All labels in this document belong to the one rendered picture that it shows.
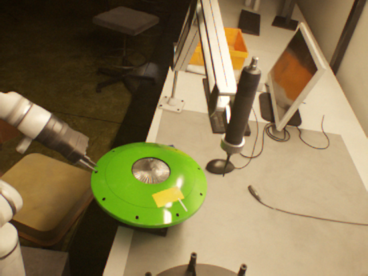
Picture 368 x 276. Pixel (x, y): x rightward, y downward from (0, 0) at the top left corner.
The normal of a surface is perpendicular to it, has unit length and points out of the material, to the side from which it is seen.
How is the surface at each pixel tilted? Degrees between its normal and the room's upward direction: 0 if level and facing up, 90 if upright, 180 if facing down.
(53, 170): 0
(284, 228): 0
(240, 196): 0
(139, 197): 14
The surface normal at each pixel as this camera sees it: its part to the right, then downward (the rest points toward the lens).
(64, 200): 0.12, -0.81
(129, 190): 0.00, -0.69
